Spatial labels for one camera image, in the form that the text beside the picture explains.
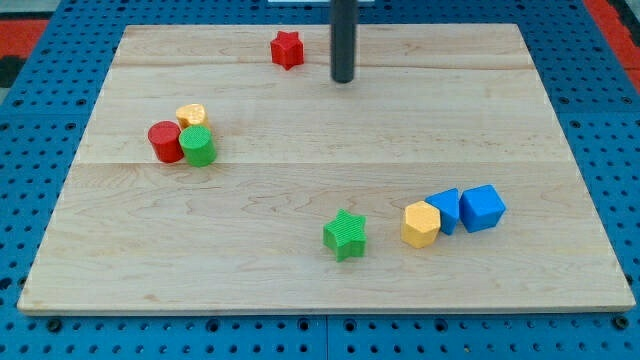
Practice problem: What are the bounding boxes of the light wooden board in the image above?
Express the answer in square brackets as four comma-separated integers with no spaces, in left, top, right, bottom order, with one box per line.
[17,24,635,316]

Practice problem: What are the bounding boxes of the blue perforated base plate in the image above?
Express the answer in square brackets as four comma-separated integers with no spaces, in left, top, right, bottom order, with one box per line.
[1,0,639,359]

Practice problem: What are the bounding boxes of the green star block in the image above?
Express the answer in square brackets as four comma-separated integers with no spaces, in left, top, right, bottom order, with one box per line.
[323,209,367,262]

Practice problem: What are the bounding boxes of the green cylinder block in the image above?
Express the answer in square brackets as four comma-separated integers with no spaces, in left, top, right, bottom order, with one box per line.
[179,125,217,167]

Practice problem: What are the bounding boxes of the yellow hexagon block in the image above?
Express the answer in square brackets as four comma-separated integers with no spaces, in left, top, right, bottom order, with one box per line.
[401,201,441,249]

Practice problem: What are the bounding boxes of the red star block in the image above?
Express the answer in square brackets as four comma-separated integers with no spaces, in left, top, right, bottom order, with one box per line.
[270,31,304,70]

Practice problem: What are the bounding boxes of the yellow heart block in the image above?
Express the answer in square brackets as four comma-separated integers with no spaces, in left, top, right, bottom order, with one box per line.
[175,103,210,129]

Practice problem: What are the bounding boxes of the blue cube block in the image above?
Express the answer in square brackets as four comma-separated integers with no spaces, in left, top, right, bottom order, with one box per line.
[459,184,506,233]

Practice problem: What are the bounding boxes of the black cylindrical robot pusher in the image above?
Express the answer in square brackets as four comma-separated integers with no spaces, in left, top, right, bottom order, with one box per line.
[329,0,358,84]

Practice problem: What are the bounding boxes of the red cylinder block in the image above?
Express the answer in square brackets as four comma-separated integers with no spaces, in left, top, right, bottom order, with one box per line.
[147,121,184,163]

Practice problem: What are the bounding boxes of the blue triangle block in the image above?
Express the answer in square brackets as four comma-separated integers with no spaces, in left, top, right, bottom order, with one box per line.
[425,188,460,235]

